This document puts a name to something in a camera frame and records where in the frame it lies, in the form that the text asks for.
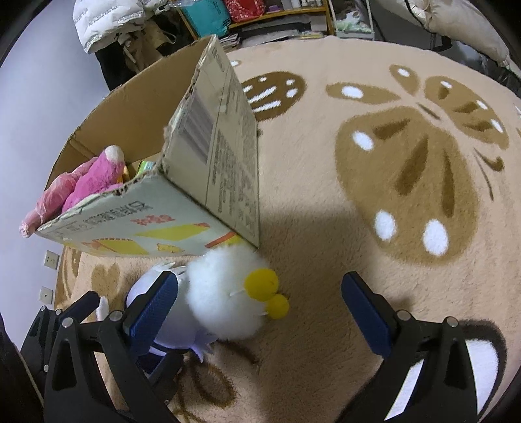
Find purple haired plush doll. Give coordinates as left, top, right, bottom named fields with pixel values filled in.
left=124, top=263, right=216, bottom=362

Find pink plastic roll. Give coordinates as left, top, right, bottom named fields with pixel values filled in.
left=19, top=157, right=97, bottom=238

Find white fluffy pompom toy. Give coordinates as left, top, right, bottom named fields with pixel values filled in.
left=186, top=244, right=290, bottom=341

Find green tissue pack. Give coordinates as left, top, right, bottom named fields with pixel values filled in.
left=133, top=159, right=155, bottom=177

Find pink bear plush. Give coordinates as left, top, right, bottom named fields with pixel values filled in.
left=62, top=145, right=125, bottom=212

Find cardboard box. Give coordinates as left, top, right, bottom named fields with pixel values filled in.
left=37, top=35, right=260, bottom=256

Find beige patterned carpet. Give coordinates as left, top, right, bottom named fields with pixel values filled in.
left=55, top=37, right=520, bottom=422

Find black hanging garment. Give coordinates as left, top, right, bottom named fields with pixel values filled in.
left=94, top=41, right=139, bottom=91

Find beige trousers hanging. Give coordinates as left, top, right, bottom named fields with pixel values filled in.
left=118, top=20, right=176, bottom=73

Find white puffer jacket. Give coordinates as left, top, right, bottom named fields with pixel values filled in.
left=72, top=0, right=173, bottom=54

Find teal bag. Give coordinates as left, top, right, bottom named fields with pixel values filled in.
left=180, top=0, right=231, bottom=38

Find wooden shelf unit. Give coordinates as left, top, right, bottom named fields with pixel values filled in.
left=177, top=1, right=334, bottom=49

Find red patterned bag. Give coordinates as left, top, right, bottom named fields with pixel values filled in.
left=223, top=0, right=266, bottom=23

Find white reclining chair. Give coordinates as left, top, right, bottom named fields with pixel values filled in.
left=379, top=0, right=514, bottom=67

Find white trolley cart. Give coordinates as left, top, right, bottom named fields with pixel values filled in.
left=328, top=0, right=375, bottom=41

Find wall socket lower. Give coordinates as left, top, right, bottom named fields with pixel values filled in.
left=39, top=286, right=54, bottom=306

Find wall socket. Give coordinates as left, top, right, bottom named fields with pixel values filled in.
left=43, top=250, right=60, bottom=270
left=39, top=286, right=54, bottom=306

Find wall socket upper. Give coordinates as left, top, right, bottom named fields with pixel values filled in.
left=43, top=250, right=60, bottom=270

